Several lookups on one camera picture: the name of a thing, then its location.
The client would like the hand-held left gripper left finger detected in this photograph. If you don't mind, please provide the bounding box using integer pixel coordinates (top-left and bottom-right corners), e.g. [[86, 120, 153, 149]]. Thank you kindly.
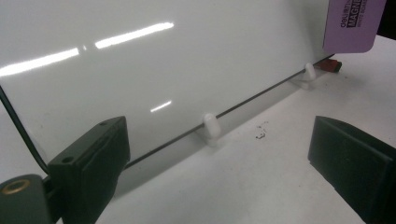
[[47, 116, 132, 224]]

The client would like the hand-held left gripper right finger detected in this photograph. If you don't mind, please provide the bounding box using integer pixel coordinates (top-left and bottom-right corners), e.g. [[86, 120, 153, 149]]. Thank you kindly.
[[307, 115, 396, 224]]

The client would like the purple whiteboard eraser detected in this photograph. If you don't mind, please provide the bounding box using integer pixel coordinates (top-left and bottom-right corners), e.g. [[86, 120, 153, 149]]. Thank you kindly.
[[322, 0, 388, 54]]

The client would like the white whiteboard with black edge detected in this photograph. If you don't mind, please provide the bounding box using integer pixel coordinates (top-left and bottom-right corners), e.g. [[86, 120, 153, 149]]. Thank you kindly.
[[0, 0, 335, 175]]

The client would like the dark red block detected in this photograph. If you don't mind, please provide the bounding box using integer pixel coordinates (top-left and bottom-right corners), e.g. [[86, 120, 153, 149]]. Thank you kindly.
[[316, 58, 343, 74]]

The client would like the white plastic board stand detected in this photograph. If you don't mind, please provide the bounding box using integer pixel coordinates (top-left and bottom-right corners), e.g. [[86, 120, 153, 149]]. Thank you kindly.
[[292, 63, 318, 91], [195, 113, 226, 147]]

